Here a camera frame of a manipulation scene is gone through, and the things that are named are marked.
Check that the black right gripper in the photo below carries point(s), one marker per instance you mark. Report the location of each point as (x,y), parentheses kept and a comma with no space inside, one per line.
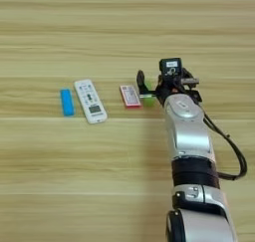
(169,86)

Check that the white remote control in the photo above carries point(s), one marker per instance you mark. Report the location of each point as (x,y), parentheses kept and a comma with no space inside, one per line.
(90,101)

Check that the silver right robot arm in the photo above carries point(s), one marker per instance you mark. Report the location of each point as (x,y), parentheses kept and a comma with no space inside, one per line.
(187,133)

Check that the black box with white label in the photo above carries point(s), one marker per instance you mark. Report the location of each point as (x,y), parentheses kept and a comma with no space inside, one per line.
(170,66)

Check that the green rectangular block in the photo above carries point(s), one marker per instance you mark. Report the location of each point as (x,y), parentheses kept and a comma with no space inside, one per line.
(149,101)

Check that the red and white card box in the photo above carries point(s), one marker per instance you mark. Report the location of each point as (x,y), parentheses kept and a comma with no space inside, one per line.
(130,96)

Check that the blue rectangular block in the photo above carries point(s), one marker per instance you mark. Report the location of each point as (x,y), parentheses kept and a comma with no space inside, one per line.
(67,102)

